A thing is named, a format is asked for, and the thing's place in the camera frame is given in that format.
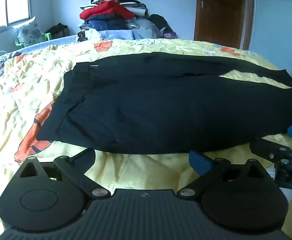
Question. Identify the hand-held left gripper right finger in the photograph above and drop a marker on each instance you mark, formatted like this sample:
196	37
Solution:
198	162

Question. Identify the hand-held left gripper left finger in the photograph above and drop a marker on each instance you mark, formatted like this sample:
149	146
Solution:
84	160

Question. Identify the black pants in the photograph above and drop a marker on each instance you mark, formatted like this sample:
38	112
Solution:
148	105

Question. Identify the yellow floral bedsheet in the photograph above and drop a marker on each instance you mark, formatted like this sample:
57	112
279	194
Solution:
36	85

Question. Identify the blue quilted bedcover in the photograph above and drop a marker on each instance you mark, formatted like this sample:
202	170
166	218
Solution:
61	41

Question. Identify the green plastic chair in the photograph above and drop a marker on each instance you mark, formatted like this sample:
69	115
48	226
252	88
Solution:
46	36

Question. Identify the dark brown bag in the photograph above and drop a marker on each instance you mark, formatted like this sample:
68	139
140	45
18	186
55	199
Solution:
58	31

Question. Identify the floral pillow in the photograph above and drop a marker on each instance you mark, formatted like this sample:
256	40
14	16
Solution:
28	31

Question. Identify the brown wooden door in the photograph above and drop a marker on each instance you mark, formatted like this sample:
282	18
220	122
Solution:
218	10

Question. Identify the pile of clothes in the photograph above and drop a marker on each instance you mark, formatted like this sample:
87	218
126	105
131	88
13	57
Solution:
111	15

